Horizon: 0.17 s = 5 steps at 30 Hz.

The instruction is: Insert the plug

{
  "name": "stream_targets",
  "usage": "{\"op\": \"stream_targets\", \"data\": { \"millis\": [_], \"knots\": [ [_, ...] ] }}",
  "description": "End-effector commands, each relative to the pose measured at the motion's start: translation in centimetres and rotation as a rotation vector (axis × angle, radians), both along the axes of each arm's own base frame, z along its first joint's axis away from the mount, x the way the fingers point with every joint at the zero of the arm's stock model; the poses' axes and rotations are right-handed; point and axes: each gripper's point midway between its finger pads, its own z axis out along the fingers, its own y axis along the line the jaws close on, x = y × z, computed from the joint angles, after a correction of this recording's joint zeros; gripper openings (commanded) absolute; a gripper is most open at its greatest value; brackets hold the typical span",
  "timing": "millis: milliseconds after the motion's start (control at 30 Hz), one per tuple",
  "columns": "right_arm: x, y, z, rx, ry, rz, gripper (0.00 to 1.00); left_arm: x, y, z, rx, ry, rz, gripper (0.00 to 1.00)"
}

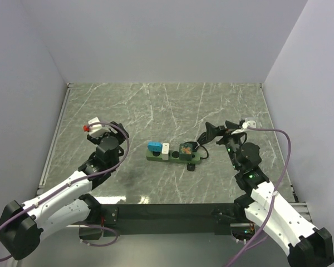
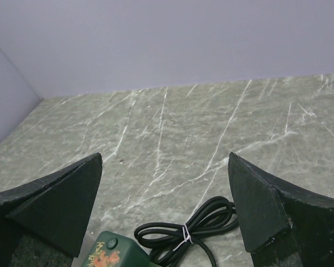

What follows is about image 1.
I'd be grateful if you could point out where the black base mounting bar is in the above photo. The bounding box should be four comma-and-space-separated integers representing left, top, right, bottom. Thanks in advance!
77, 203, 257, 240

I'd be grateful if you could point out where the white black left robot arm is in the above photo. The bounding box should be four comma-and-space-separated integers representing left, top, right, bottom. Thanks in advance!
0, 117, 130, 263

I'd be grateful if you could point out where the dark green cube adapter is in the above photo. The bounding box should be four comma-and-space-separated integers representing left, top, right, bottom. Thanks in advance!
179, 143, 193, 161

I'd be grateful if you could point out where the black power cord with plug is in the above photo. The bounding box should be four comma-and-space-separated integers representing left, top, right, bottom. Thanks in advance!
185, 130, 212, 172

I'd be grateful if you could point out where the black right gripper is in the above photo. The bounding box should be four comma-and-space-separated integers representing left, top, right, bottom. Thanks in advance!
205, 121, 246, 170

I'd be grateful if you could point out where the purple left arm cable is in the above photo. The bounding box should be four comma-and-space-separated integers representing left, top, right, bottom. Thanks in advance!
0, 122, 130, 262

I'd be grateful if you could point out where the blue plug adapter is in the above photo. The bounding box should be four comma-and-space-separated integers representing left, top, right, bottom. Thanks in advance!
148, 142, 163, 152

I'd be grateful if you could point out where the aluminium frame rail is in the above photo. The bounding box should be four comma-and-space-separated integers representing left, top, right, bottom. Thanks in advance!
36, 83, 73, 196

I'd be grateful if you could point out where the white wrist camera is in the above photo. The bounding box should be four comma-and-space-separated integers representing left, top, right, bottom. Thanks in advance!
231, 117, 259, 135
83, 117, 109, 138

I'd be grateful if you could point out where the green power strip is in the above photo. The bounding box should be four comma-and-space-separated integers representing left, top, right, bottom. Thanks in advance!
145, 150, 201, 164

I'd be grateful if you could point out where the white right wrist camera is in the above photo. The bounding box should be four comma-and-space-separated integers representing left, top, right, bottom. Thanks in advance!
231, 117, 259, 135

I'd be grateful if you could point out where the white plug adapter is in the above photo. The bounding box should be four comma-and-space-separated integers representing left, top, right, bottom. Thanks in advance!
161, 143, 170, 161

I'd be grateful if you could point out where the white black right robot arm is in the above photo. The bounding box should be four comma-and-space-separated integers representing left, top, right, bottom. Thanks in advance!
205, 119, 334, 266

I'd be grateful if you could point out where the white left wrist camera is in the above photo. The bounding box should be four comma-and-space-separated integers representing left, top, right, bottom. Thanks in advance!
83, 117, 109, 138

